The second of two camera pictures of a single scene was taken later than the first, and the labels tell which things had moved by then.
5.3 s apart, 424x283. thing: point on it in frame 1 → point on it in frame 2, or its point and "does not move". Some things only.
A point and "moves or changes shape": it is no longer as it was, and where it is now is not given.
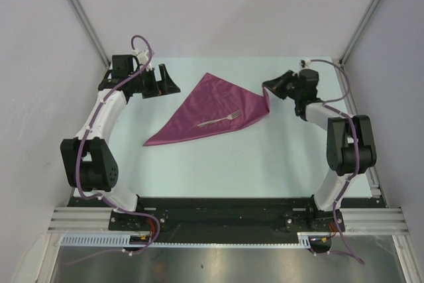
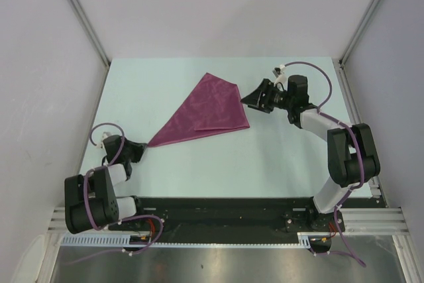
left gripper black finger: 167,85 → 137,150
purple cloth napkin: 213,98 moves or changes shape
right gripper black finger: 283,85 → 261,97
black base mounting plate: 159,221 does not move
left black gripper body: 145,83 → 127,152
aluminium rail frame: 357,221 does not move
